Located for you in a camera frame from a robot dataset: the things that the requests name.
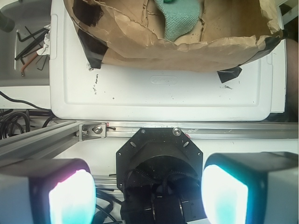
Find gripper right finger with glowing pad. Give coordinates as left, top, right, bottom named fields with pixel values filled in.
left=201, top=152, right=299, bottom=224

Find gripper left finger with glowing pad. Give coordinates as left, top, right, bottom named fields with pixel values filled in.
left=0, top=159, right=96, bottom=224

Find teal blue cloth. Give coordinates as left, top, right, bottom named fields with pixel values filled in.
left=155, top=0, right=200, bottom=42

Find white plastic bin lid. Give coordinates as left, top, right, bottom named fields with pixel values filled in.
left=50, top=0, right=286, bottom=122

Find black tape piece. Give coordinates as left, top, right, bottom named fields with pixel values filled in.
left=217, top=66, right=242, bottom=84

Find copper bent hex key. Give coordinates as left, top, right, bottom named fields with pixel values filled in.
left=21, top=52, right=38, bottom=77

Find grey tool tray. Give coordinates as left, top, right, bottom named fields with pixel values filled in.
left=0, top=0, right=51, bottom=87

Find crumpled white paper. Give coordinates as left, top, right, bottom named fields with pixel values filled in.
left=37, top=24, right=51, bottom=56

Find black tape strip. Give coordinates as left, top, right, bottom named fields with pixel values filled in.
left=78, top=29, right=108, bottom=69

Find black hex keys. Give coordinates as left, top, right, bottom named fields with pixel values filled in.
left=14, top=26, right=48, bottom=69

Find brown paper bag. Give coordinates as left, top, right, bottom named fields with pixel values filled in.
left=64, top=0, right=283, bottom=72

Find aluminium frame rail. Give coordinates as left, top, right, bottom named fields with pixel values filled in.
left=0, top=121, right=299, bottom=160

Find black floor cables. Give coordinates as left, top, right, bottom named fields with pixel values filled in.
left=0, top=91, right=56, bottom=140

